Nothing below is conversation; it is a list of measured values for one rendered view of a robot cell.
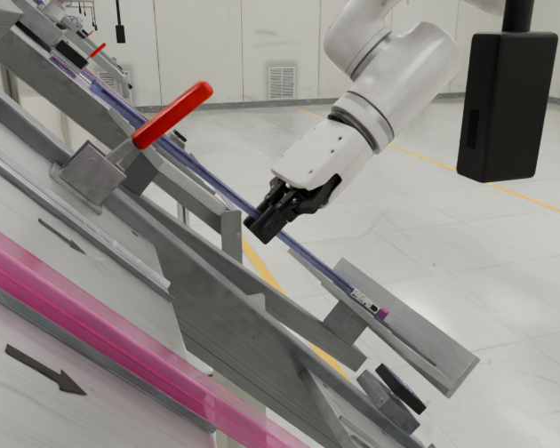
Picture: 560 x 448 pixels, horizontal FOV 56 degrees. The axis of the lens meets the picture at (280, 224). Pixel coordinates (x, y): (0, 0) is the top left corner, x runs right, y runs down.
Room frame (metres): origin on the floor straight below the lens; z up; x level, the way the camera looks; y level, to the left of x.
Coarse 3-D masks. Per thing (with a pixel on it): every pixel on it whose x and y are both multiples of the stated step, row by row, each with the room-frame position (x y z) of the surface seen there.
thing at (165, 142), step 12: (96, 84) 0.54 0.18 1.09; (108, 96) 0.54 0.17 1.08; (120, 108) 0.54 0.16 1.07; (132, 120) 0.55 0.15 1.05; (144, 120) 0.55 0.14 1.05; (168, 144) 0.56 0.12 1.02; (180, 156) 0.57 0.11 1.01; (192, 168) 0.57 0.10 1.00; (204, 168) 0.58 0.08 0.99; (216, 180) 0.58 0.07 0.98; (228, 192) 0.59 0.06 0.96; (240, 204) 0.59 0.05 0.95; (252, 216) 0.60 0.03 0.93; (288, 240) 0.62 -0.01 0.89; (300, 252) 0.63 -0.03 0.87; (312, 264) 0.63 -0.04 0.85; (324, 264) 0.64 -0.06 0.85; (336, 276) 0.65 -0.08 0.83; (348, 288) 0.66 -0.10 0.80; (384, 312) 0.68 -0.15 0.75
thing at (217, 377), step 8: (248, 296) 0.61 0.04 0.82; (256, 296) 0.61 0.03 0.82; (264, 296) 0.61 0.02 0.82; (264, 304) 0.61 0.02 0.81; (216, 376) 0.62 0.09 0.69; (224, 384) 0.59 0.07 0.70; (232, 384) 0.59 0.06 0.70; (232, 392) 0.59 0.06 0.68; (240, 392) 0.59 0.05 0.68; (248, 400) 0.60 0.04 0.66; (256, 400) 0.60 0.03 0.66; (256, 408) 0.60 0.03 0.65; (264, 408) 0.61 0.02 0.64; (216, 432) 0.63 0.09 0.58; (216, 440) 0.63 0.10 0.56; (224, 440) 0.59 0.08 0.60; (232, 440) 0.59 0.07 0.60
